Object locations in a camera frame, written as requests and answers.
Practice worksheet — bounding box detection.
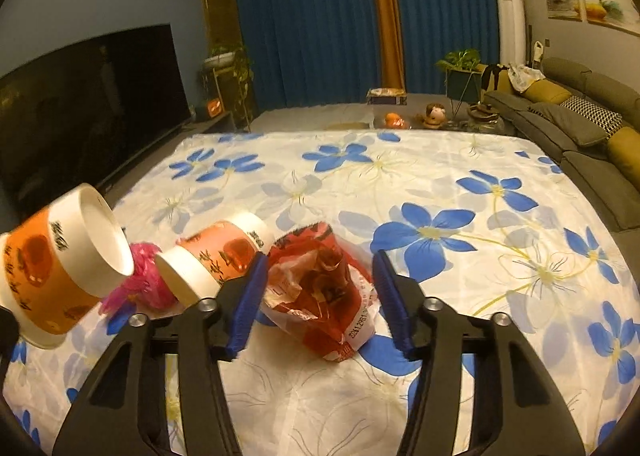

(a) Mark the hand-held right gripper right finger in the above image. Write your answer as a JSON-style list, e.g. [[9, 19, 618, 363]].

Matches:
[[372, 250, 586, 456]]

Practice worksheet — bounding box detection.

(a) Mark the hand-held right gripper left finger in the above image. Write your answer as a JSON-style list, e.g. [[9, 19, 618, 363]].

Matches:
[[52, 252, 270, 456]]

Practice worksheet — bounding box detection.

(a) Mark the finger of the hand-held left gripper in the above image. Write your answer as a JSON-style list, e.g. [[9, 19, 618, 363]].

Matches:
[[0, 309, 21, 379]]

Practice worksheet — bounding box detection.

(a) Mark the red snack bag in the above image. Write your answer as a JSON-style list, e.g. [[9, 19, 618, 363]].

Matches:
[[260, 222, 377, 362]]

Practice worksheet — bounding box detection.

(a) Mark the orange paper bowl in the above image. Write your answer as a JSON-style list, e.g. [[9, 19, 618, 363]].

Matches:
[[0, 183, 136, 349], [154, 212, 277, 307]]

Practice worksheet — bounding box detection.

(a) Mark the pink plastic bag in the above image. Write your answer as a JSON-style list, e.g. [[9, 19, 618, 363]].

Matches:
[[100, 242, 178, 317]]

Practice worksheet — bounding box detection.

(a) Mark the floral blue white blanket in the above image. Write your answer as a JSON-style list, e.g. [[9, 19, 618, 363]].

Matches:
[[0, 128, 640, 456]]

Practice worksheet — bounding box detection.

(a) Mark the dark television stand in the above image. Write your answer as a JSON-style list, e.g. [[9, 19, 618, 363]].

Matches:
[[95, 110, 233, 207]]

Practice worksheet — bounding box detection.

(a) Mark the glass coffee table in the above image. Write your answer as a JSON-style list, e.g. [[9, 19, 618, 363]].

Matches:
[[372, 104, 521, 137]]

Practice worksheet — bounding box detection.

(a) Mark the flat printed box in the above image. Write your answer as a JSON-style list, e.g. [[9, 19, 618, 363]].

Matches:
[[366, 87, 407, 106]]

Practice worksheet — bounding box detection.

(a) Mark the black television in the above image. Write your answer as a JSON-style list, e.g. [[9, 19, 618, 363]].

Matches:
[[0, 23, 193, 231]]

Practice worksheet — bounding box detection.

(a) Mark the grey sofa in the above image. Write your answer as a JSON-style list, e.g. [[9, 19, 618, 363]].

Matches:
[[482, 57, 640, 231]]

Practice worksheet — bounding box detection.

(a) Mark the trailing plant on stand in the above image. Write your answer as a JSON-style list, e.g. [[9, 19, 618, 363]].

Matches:
[[201, 43, 256, 131]]

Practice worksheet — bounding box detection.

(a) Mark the potted plant on stand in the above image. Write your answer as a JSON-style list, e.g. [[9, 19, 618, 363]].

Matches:
[[435, 50, 483, 117]]

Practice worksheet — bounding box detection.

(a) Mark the grey cushion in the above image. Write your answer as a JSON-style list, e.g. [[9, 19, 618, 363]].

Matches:
[[529, 102, 608, 147]]

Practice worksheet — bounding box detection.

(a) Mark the white cloth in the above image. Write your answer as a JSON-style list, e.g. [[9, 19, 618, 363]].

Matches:
[[507, 63, 543, 94]]

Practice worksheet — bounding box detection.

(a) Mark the small yellow cushion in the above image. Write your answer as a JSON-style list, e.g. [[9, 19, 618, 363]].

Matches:
[[522, 82, 572, 104]]

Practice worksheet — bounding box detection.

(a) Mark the houndstooth pillow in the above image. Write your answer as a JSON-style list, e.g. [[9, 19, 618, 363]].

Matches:
[[560, 94, 623, 137]]

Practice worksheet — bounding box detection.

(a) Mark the orange curtain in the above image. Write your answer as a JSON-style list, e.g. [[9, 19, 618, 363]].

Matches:
[[362, 0, 407, 91]]

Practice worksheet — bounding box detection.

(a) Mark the blue curtain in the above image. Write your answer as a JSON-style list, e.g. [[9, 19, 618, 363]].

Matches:
[[389, 0, 513, 94], [231, 0, 386, 111]]

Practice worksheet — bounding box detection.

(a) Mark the white standing air conditioner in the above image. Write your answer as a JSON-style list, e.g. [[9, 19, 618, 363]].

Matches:
[[495, 0, 528, 66]]

